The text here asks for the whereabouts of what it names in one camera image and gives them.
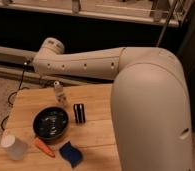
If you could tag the white ceramic cup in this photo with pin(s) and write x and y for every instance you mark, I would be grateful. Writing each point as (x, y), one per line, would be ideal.
(14, 147)

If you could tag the metal pole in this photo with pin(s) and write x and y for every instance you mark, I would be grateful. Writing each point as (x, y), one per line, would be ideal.
(169, 16)

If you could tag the orange carrot toy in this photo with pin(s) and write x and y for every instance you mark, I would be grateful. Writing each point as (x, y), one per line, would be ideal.
(43, 147)

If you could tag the small clear bottle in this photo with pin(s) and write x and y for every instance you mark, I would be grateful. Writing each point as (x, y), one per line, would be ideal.
(59, 94)

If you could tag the wooden shelf frame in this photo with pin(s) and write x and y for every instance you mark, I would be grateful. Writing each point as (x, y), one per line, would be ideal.
(153, 12)

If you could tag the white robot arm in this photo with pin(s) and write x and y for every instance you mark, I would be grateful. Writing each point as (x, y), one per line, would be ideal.
(150, 104)

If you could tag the black round bowl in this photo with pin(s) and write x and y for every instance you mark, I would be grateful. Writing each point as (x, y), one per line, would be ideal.
(50, 123)

